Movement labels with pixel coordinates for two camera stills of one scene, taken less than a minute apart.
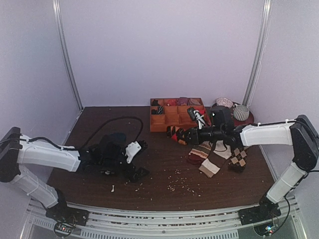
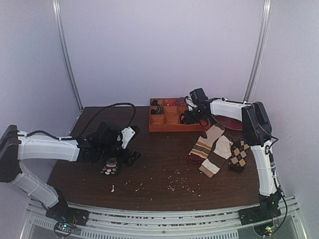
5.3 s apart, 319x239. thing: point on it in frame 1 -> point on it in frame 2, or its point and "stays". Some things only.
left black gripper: [136, 175] -> [128, 162]
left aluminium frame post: [59, 21] stays
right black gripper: [189, 136] -> [188, 117]
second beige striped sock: [211, 165] stays
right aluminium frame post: [258, 52] stays
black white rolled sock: [159, 111] stays
